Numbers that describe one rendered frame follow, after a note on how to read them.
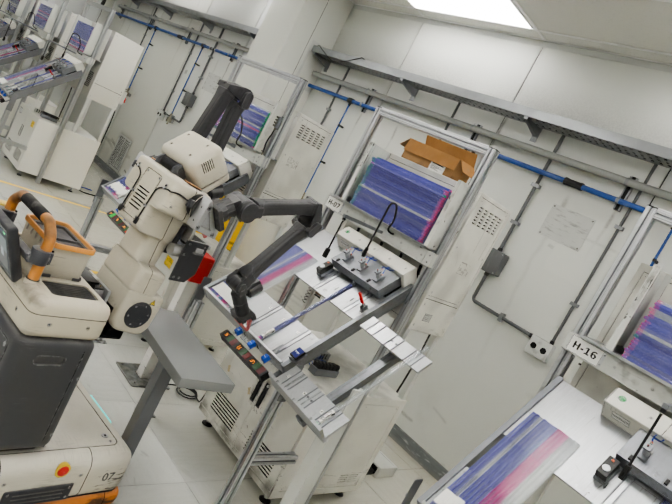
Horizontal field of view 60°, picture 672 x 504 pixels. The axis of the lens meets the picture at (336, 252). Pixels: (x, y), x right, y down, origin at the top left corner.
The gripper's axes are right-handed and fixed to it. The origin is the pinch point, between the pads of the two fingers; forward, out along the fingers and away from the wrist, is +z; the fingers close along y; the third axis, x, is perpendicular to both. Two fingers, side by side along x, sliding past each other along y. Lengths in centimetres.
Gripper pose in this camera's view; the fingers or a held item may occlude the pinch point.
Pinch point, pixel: (246, 329)
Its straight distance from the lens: 243.4
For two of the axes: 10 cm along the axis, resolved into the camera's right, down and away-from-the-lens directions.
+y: -6.0, -4.0, 6.9
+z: 1.0, 8.2, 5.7
